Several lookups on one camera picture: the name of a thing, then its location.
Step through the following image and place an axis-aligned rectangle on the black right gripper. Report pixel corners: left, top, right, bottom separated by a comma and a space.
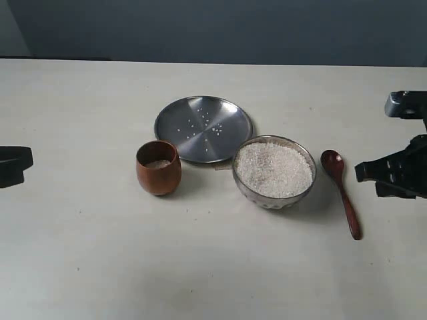
354, 135, 426, 199

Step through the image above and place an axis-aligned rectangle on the dark red wooden spoon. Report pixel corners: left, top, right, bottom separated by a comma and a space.
320, 150, 362, 241

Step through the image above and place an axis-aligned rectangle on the glass bowl of rice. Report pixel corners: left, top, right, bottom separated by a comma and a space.
232, 135, 317, 210

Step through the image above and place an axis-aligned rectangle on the brown wooden cup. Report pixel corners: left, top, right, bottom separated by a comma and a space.
135, 140, 181, 196

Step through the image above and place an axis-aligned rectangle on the round steel plate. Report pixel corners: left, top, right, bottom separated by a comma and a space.
154, 95, 254, 163

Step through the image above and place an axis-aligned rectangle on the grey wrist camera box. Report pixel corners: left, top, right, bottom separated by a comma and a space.
384, 91, 426, 119

